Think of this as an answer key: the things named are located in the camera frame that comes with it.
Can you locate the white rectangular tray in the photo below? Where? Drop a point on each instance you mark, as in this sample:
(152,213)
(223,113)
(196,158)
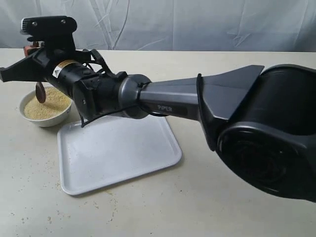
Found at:
(111,150)

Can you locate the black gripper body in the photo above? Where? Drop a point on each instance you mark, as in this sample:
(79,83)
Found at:
(67,71)

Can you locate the grey backdrop cloth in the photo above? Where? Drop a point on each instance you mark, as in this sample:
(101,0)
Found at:
(189,25)

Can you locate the white bowl of grain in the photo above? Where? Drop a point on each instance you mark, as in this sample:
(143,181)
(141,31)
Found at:
(52,112)

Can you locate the dark brown wooden spoon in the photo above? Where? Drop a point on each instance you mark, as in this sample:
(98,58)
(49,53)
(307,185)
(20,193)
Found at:
(40,92)

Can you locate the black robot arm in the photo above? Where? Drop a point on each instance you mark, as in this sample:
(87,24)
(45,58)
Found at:
(260,122)

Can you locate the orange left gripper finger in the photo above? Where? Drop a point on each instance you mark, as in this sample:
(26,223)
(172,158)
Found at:
(29,49)

